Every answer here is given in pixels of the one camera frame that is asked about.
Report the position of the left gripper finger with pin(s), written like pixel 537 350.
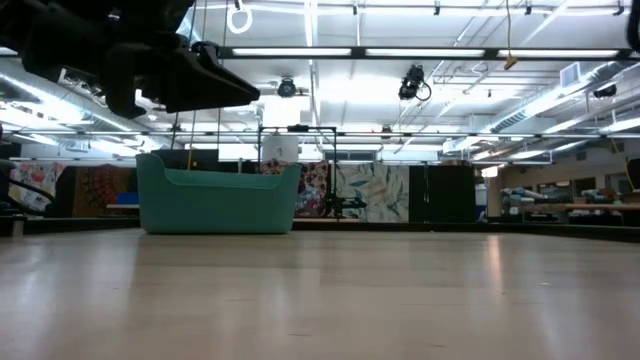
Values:
pixel 205 80
pixel 200 106

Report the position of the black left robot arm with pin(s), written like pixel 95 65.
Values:
pixel 7 20

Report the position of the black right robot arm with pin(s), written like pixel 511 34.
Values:
pixel 636 20

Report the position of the black monitor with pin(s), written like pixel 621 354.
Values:
pixel 175 159

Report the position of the white barrel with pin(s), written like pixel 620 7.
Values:
pixel 280 147

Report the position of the teal plastic basket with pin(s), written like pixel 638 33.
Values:
pixel 210 205

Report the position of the small blue box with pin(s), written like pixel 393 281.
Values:
pixel 127 198

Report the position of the dark red patterned rug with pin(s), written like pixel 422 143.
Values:
pixel 102 190

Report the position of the red floral cloth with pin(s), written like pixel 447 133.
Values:
pixel 315 190

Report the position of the black cart stand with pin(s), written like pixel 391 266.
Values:
pixel 334 170

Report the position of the white pink floral cloth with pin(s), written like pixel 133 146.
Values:
pixel 35 187

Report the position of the black chair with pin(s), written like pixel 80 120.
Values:
pixel 5 172

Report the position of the leaf pattern panel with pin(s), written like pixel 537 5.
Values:
pixel 375 192

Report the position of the black cabinet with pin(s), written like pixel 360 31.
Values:
pixel 442 192

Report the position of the black ceiling speaker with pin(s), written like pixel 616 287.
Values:
pixel 605 91

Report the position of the long wooden table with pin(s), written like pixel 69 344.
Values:
pixel 590 206

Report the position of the black aluminium rig frame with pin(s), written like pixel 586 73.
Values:
pixel 226 52

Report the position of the round black ceiling camera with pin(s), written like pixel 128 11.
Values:
pixel 287 88

